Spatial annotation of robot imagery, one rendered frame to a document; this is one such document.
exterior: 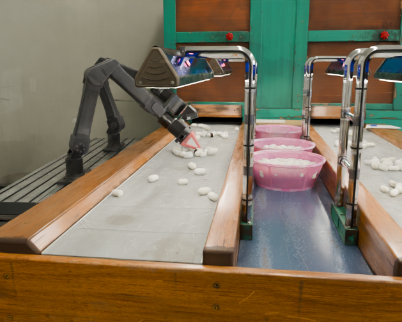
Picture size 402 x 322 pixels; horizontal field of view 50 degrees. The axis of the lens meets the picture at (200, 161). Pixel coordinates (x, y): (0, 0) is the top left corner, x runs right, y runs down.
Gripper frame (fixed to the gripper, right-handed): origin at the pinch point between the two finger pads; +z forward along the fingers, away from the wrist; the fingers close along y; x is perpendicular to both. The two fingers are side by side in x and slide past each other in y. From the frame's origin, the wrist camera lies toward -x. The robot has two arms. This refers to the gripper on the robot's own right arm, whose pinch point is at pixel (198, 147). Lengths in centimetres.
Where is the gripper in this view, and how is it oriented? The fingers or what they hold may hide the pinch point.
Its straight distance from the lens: 171.3
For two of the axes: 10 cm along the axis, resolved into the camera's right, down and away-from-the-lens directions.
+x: -6.4, 7.3, 2.4
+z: 7.5, 6.6, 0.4
